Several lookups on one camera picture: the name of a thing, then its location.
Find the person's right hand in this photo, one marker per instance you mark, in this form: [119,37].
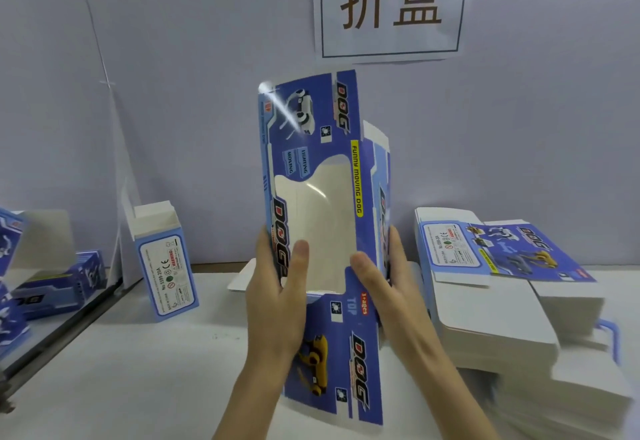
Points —
[400,310]

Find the person's left hand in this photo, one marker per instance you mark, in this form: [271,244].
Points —
[275,315]

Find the stack of boxes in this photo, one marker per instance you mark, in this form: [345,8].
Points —
[242,277]
[500,325]

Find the blue dog-print cardboard box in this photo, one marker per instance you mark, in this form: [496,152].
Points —
[165,270]
[320,385]

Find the pile of blue boxes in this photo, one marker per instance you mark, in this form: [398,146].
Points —
[55,280]

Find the person's right forearm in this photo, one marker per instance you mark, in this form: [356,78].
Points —
[450,405]

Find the person's left forearm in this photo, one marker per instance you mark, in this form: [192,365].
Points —
[250,410]

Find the white paper wall sign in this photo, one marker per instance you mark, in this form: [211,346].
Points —
[392,44]

